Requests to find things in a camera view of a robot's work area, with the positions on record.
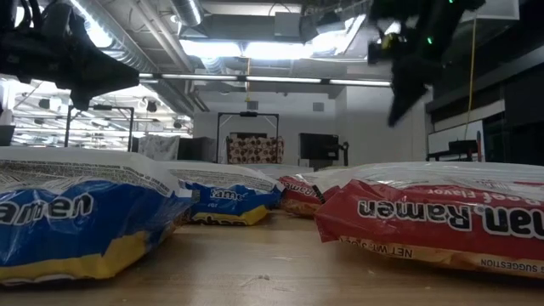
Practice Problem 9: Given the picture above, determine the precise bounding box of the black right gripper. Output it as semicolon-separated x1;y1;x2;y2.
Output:
387;50;443;128

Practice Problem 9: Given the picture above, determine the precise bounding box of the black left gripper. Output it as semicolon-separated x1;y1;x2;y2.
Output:
42;2;140;111

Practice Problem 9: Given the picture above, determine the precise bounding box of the red beef ramen packet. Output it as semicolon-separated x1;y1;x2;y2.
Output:
314;161;544;281
278;175;341;218

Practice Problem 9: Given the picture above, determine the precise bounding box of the blue soy sauce ramen packet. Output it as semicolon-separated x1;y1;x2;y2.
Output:
163;160;285;226
0;145;201;285

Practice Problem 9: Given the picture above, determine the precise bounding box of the black monitor on arm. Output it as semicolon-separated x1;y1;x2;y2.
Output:
298;132;350;167

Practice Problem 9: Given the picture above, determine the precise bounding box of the white board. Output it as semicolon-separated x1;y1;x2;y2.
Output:
428;120;485;163

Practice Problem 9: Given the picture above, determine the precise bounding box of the black rack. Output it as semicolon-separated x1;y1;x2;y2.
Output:
427;139;481;163

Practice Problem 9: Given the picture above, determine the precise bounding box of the white cloth cover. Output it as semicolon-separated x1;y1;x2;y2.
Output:
136;134;182;162

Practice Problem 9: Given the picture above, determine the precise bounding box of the long led light bar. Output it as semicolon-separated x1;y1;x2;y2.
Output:
138;72;392;88

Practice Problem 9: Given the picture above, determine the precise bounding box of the black screen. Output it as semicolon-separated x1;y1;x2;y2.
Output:
0;125;16;147

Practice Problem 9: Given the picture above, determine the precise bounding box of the black box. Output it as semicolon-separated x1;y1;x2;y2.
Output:
177;136;218;163

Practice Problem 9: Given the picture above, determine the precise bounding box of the bright ceiling light panel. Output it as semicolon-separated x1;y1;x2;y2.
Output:
178;14;367;61

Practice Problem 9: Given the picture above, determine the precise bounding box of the red white patterned cloth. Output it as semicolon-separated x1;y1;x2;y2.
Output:
226;134;285;165

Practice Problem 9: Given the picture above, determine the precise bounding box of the silver spiral ceiling duct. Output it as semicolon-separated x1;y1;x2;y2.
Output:
169;0;206;27
70;0;159;74

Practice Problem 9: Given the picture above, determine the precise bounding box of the black frame stand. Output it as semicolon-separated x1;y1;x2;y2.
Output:
63;104;135;152
215;110;281;165

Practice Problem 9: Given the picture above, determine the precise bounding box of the yellow hanging cable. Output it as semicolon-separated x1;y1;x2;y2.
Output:
464;16;478;141

